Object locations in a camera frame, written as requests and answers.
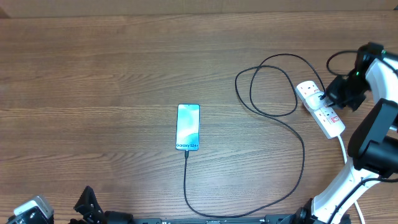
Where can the white power strip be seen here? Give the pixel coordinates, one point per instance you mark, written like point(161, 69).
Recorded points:
point(327, 119)

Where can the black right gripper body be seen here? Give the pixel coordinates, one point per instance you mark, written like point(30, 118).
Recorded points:
point(351, 91)

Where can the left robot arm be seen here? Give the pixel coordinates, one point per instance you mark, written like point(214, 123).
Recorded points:
point(110, 217)

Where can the white charger plug adapter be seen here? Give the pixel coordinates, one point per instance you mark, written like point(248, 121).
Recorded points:
point(315, 101)

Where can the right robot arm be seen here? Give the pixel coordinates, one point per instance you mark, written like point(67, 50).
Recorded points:
point(371, 155)

